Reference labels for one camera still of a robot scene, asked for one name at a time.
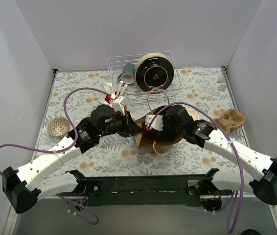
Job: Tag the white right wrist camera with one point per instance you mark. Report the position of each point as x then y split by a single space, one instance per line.
157 124

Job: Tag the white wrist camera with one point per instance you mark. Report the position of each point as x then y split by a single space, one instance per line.
119 104
157 124

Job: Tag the white wire dish rack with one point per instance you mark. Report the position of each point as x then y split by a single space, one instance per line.
135 94

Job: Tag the red ribbed straw holder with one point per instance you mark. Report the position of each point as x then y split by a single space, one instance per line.
110 100

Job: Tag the white straw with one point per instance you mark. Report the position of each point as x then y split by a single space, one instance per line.
121 88
110 90
105 102

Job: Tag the patterned small bowl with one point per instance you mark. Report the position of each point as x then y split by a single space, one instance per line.
58 127

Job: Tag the green paper bag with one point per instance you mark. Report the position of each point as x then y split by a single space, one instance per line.
163 141

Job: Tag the grey ceramic mug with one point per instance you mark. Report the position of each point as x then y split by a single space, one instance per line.
128 74

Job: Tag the black round plate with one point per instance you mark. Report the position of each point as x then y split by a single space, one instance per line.
154 70

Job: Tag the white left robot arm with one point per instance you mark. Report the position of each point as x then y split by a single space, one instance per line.
27 184

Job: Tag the brown paper cup stack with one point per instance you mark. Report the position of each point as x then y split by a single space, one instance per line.
193 114

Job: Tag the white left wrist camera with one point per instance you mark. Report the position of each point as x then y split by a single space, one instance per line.
119 104

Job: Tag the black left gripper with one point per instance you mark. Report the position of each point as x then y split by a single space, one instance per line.
127 124

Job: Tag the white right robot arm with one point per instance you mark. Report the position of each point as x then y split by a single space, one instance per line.
257 172

